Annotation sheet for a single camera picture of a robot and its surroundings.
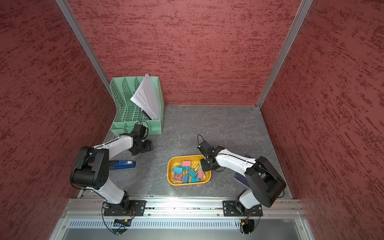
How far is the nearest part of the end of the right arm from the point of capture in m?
0.64

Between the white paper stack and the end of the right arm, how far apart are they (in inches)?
18.6

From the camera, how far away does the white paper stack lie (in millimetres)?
918
